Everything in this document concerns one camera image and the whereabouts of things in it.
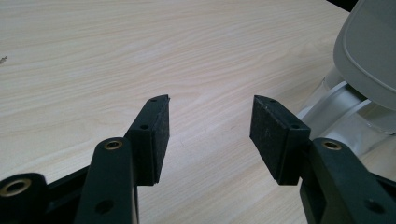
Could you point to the clear container with grey lid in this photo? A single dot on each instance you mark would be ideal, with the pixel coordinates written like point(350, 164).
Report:
point(364, 56)

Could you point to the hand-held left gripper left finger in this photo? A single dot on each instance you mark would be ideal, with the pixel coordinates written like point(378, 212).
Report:
point(152, 140)

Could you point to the small dark scrap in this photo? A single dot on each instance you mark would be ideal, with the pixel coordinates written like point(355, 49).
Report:
point(3, 59)

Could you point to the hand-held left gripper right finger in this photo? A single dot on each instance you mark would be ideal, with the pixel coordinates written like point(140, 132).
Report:
point(275, 140)

